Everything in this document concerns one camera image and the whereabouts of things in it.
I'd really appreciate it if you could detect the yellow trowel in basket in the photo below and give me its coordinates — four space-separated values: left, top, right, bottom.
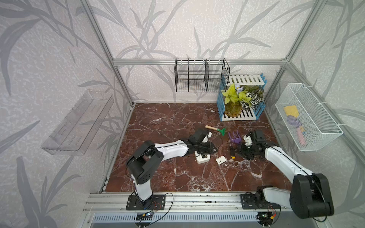
284 105 299 118

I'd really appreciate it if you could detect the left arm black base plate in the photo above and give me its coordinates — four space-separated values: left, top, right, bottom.
125 194 166 211

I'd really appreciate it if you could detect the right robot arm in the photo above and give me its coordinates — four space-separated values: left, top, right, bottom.
238 130 335 220

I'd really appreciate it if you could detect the blue white slatted crate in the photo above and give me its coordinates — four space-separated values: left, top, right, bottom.
217 74 267 121

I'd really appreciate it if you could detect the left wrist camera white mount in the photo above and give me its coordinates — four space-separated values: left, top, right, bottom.
202 131 212 143

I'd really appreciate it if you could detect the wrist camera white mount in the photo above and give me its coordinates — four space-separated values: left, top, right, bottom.
243 135 252 146
202 131 212 143

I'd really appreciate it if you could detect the black handled screwdriver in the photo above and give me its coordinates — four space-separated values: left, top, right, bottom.
229 135 235 159

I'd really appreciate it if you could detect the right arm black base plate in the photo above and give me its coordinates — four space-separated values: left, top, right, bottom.
240 192 281 210

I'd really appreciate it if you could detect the white battery cover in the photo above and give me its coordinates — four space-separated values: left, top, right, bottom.
216 155 227 165

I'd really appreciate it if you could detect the clear acrylic wall shelf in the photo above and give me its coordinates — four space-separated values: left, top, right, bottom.
41 89 115 156

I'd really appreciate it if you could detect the green rake wooden handle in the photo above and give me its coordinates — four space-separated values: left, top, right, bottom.
205 125 226 136

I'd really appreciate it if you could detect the black wire organizer basket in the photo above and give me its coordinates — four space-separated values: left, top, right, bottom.
174 59 231 93

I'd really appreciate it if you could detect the aluminium front rail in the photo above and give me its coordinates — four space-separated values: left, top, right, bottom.
82 191 324 214

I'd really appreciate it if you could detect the purple fork pink handle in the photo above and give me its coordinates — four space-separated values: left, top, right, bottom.
228 130 242 144

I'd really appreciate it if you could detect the potted plant glass jar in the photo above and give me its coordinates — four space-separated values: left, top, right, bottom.
222 84 265 118

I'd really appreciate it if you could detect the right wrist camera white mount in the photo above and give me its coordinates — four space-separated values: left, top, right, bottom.
243 135 252 146

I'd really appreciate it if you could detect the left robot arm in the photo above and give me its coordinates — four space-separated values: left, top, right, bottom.
126 128 218 202

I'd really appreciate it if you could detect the white wire mesh basket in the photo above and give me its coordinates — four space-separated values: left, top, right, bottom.
275 83 343 152

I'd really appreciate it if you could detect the purple pink trowel in basket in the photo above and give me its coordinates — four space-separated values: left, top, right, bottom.
287 115 307 146

